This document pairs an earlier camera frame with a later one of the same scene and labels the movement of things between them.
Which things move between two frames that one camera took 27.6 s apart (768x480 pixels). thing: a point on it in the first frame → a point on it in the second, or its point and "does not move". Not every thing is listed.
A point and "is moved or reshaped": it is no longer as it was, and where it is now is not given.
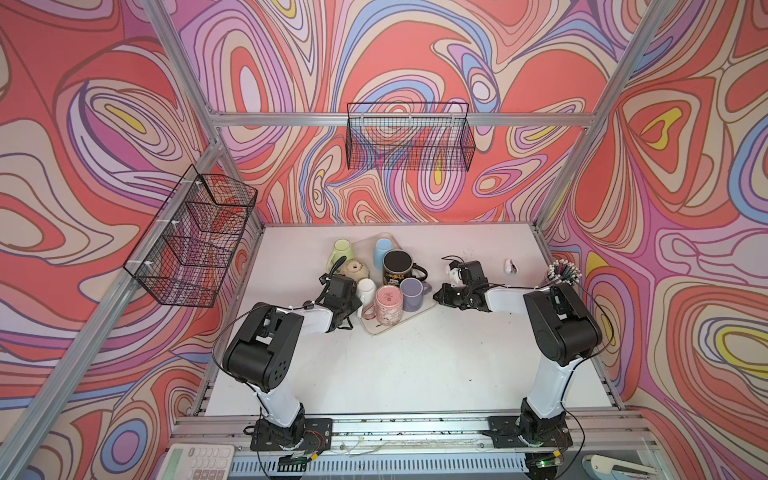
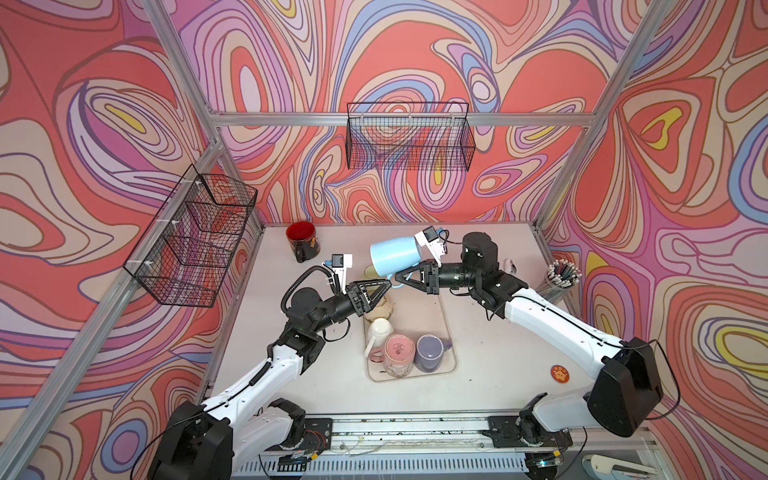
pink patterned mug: (387, 307) → (397, 356)
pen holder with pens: (564, 271) does not move
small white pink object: (510, 267) does not move
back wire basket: (433, 136) does not move
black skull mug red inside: (398, 264) → (303, 240)
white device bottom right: (606, 468) does not move
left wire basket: (183, 254) does not move
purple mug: (412, 291) → (429, 352)
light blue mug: (382, 246) is moved or reshaped
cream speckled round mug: (355, 268) → (383, 309)
